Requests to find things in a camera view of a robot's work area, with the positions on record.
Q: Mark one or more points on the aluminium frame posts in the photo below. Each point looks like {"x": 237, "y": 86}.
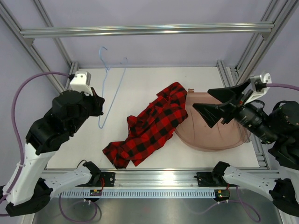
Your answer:
{"x": 28, "y": 44}
{"x": 278, "y": 14}

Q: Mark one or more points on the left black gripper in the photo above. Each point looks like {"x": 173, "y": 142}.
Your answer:
{"x": 96, "y": 100}

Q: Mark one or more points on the right aluminium frame posts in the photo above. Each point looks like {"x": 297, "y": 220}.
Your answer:
{"x": 278, "y": 14}

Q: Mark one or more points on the left aluminium frame posts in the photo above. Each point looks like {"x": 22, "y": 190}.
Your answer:
{"x": 28, "y": 44}

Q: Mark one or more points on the red black plaid shirt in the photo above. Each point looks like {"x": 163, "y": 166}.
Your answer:
{"x": 151, "y": 129}

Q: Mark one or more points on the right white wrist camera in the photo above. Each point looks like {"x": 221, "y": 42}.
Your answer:
{"x": 258, "y": 86}

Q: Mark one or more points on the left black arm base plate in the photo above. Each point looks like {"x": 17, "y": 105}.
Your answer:
{"x": 107, "y": 179}

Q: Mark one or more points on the aluminium frame top crossbar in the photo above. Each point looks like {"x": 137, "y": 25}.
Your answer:
{"x": 163, "y": 29}

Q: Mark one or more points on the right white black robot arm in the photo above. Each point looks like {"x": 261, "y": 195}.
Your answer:
{"x": 280, "y": 129}

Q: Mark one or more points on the front aluminium rail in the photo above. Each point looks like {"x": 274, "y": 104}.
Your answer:
{"x": 158, "y": 178}

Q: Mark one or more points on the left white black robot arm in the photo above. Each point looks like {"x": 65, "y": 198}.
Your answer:
{"x": 31, "y": 192}

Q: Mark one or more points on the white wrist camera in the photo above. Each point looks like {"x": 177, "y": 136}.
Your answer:
{"x": 81, "y": 82}
{"x": 258, "y": 86}

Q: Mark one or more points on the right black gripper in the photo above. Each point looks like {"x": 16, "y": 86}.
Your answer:
{"x": 210, "y": 112}

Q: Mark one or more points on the pink translucent plastic basin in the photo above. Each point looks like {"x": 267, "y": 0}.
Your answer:
{"x": 195, "y": 133}

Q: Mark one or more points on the light blue wire hanger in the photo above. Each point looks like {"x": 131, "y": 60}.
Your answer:
{"x": 111, "y": 84}

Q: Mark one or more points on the white slotted cable duct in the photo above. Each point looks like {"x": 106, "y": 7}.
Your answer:
{"x": 137, "y": 193}

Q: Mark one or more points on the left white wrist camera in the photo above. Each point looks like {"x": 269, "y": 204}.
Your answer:
{"x": 81, "y": 82}

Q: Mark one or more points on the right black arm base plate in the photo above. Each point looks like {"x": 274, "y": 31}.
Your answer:
{"x": 205, "y": 179}

